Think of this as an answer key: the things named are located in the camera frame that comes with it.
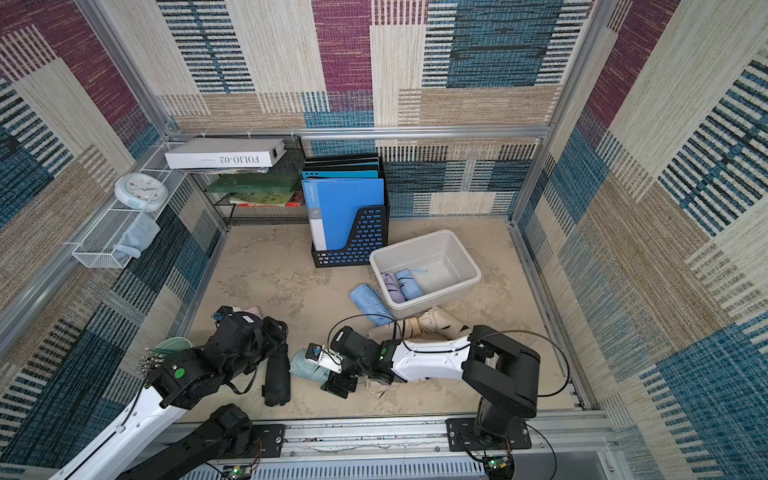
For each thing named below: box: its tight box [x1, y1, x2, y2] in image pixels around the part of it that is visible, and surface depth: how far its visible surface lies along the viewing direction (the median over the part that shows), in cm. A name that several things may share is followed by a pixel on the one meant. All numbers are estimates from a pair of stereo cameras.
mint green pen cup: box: [153, 336, 193, 355], surface depth 77 cm
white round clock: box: [114, 172, 169, 212], surface depth 76 cm
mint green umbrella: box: [289, 349, 331, 385], surface depth 83 cm
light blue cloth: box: [113, 211, 161, 259], surface depth 70 cm
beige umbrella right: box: [398, 307, 472, 340], surface depth 90 cm
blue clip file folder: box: [301, 178, 385, 251], surface depth 95 cm
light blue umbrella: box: [395, 268, 428, 301], surface depth 101 cm
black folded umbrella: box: [262, 343, 291, 407], surface depth 83 cm
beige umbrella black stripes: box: [368, 316, 427, 341], surface depth 90 cm
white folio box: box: [164, 138, 287, 169], surface depth 81 cm
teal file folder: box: [301, 170, 379, 180], surface depth 94 cm
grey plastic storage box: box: [369, 229, 482, 320], surface depth 98 cm
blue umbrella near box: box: [350, 284, 395, 327], surface depth 96 cm
